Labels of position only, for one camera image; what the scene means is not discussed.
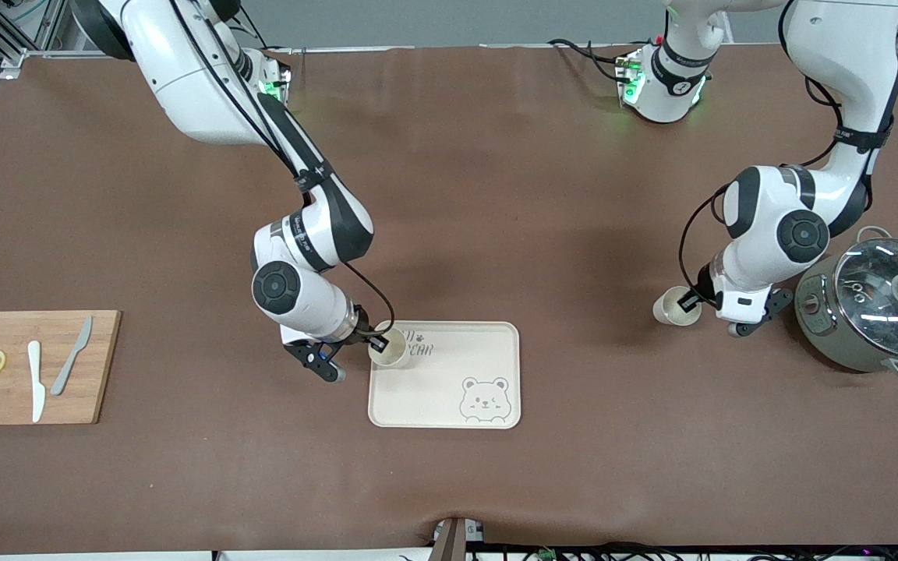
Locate brown table mat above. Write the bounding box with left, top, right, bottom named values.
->
left=0, top=43, right=898, bottom=556

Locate wooden cutting board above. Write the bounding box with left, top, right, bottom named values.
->
left=0, top=310, right=122, bottom=426

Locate white plastic knife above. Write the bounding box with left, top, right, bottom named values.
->
left=27, top=340, right=47, bottom=424

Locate metal table edge bracket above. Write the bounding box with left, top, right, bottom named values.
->
left=432, top=517, right=486, bottom=561

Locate cream paper cup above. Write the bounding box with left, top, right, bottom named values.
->
left=652, top=285, right=704, bottom=326
left=367, top=326, right=411, bottom=369

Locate aluminium frame profile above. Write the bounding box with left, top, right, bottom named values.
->
left=0, top=0, right=68, bottom=75

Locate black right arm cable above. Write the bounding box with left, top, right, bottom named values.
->
left=168, top=0, right=397, bottom=344

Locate glass pot lid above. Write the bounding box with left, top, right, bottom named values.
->
left=833, top=238, right=898, bottom=359

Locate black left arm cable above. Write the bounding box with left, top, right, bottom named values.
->
left=678, top=0, right=898, bottom=306

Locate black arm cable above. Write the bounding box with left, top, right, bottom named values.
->
left=678, top=0, right=898, bottom=306
left=168, top=0, right=397, bottom=344

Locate grey-green electric cooking pot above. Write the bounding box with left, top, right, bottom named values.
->
left=794, top=226, right=898, bottom=381

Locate white bear print tray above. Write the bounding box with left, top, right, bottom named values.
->
left=367, top=320, right=522, bottom=430

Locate grey plastic knife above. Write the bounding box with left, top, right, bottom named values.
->
left=50, top=315, right=94, bottom=397

